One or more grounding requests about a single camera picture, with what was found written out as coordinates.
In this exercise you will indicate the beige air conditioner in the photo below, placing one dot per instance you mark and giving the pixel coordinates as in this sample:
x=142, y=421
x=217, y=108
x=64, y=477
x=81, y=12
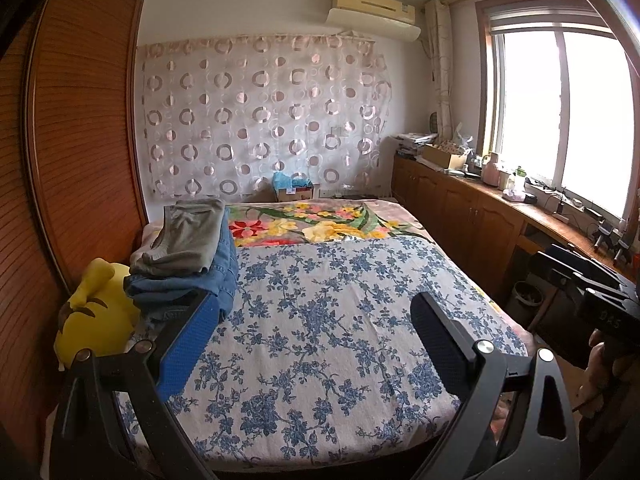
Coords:
x=372, y=15

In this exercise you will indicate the green-capped bottle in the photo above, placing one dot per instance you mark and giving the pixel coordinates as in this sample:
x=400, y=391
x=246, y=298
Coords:
x=521, y=180

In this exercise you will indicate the open cardboard box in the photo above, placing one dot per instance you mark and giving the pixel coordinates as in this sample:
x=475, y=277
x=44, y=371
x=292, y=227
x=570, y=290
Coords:
x=442, y=157

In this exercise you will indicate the black waste bin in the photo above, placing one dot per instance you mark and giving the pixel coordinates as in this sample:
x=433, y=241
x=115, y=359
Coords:
x=527, y=295

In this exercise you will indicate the wooden wardrobe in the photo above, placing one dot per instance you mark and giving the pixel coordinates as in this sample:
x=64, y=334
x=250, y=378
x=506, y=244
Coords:
x=85, y=135

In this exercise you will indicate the window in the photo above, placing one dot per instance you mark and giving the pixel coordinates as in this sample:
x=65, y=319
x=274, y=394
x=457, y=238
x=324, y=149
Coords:
x=525, y=110

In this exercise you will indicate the colourful flower blanket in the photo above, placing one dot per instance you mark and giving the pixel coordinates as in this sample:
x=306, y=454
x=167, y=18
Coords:
x=310, y=220

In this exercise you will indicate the folded blue jeans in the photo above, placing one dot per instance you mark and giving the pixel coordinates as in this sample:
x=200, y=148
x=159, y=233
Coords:
x=165, y=287

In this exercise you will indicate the stack of papers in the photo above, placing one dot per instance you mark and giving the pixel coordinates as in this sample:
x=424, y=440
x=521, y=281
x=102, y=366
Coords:
x=415, y=142

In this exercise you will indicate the pink jug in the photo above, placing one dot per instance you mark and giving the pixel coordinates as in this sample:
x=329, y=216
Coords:
x=491, y=172

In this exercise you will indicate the person's right hand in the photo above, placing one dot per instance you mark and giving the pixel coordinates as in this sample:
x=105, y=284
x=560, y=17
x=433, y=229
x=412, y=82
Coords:
x=595, y=360

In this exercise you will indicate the circle-patterned sheer curtain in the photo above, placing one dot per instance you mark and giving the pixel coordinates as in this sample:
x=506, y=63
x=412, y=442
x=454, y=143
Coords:
x=250, y=110

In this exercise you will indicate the beige window curtain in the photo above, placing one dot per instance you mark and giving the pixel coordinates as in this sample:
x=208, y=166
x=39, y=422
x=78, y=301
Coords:
x=439, y=60

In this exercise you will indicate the grey pants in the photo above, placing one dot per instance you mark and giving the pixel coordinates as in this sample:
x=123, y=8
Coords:
x=190, y=235

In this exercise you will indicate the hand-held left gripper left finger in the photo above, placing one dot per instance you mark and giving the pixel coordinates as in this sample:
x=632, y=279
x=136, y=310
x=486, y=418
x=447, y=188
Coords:
x=187, y=350

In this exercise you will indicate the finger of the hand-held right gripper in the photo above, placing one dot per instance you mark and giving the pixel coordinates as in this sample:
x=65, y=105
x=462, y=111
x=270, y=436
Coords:
x=560, y=272
x=590, y=262

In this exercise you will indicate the wooden cabinet counter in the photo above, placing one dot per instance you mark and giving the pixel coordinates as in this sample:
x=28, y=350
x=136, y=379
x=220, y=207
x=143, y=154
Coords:
x=450, y=205

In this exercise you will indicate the blue floral bedspread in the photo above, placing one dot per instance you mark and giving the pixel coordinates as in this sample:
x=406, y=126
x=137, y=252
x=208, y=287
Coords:
x=325, y=335

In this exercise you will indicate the small black stand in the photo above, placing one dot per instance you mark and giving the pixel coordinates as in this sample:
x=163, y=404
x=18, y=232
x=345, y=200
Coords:
x=603, y=235
x=625, y=247

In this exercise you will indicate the cardboard box with blue cloth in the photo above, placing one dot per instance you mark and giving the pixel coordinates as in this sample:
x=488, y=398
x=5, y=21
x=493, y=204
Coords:
x=295, y=190

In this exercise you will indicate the yellow plush toy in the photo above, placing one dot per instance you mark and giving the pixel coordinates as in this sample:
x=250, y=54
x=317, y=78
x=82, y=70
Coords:
x=95, y=320

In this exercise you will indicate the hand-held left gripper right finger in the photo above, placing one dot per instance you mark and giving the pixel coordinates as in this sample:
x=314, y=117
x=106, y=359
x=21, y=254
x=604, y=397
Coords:
x=442, y=350

